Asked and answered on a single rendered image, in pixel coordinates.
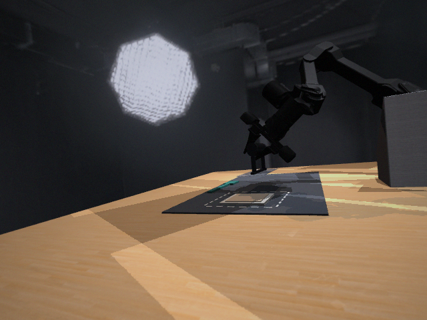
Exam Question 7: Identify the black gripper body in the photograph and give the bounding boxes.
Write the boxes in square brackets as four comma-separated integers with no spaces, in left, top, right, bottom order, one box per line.
[240,111,296,163]

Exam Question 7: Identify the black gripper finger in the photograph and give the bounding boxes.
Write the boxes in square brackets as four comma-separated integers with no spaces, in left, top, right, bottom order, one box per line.
[256,146,279,160]
[244,128,261,154]

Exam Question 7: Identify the teal flat trowel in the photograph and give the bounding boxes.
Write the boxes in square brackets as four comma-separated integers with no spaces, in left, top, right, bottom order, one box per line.
[207,181,239,193]

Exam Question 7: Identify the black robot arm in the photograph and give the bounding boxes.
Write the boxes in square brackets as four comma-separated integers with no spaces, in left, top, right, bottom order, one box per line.
[262,41,425,124]

